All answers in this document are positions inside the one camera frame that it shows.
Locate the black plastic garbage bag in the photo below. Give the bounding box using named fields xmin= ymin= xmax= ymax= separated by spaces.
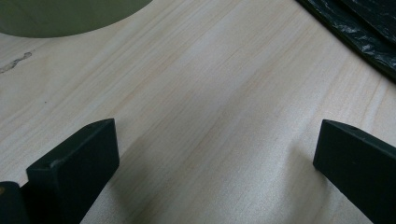
xmin=295 ymin=0 xmax=396 ymax=83

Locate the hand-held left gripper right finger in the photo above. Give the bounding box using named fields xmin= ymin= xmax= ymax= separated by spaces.
xmin=313 ymin=119 xmax=396 ymax=224

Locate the green ribbed plastic bin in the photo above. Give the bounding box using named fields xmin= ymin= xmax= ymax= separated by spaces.
xmin=0 ymin=0 xmax=153 ymax=39

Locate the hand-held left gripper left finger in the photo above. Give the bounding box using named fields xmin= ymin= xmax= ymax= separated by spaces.
xmin=26 ymin=118 xmax=120 ymax=224

